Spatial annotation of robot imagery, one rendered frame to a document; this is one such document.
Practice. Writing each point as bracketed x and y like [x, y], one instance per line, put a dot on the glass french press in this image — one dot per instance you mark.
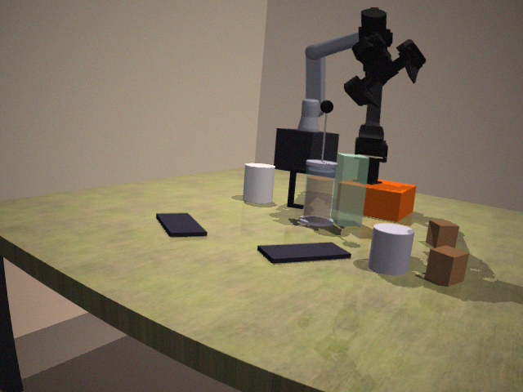
[319, 188]

